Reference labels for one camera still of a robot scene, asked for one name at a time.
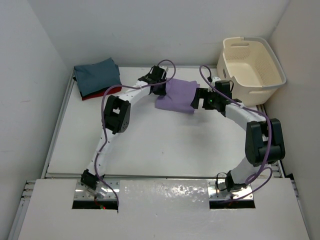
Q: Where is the lavender t shirt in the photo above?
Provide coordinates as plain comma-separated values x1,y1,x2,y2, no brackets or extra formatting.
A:
155,78,200,115

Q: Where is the red t shirt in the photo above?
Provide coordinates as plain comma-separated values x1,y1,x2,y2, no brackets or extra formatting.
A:
81,87,122,101

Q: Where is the teal t shirt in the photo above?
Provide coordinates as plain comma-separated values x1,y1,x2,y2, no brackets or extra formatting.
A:
73,57,122,97

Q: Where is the black t shirt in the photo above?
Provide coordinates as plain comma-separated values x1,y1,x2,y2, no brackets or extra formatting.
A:
73,74,122,97

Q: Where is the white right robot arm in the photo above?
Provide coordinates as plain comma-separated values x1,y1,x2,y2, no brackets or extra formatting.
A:
190,80,286,192

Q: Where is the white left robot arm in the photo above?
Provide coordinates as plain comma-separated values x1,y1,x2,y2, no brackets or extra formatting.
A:
80,65,168,190

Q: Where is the cream plastic laundry basket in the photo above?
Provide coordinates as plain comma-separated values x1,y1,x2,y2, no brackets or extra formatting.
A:
216,37,287,107

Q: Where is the white front cover panel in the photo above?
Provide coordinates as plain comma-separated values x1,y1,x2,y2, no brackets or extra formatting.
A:
19,178,309,240

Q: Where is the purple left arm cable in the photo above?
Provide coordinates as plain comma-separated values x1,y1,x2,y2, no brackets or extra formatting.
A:
99,59,176,208

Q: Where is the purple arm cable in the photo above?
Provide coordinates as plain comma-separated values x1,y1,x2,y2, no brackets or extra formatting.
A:
99,59,176,208
199,64,274,203

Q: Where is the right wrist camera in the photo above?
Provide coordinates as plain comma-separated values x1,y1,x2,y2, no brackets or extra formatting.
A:
207,76,221,88

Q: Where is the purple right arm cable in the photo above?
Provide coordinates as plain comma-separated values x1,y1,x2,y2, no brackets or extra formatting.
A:
199,64,274,203

